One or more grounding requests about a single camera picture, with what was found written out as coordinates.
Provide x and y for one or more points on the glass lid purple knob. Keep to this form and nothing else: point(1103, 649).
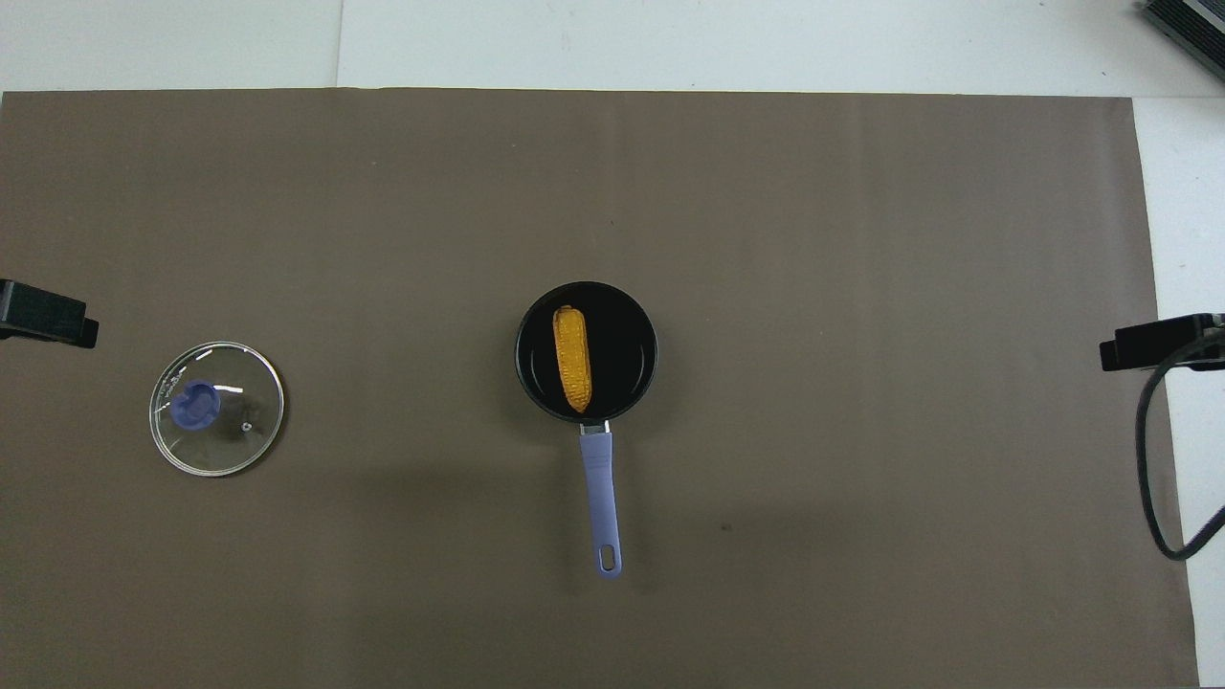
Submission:
point(215, 411)

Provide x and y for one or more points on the yellow toy corn cob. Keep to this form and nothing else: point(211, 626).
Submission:
point(572, 359)

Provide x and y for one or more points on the brown table mat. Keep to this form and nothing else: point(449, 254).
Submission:
point(861, 239)

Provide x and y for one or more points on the dark ribbed device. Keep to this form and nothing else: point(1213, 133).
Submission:
point(1187, 24)

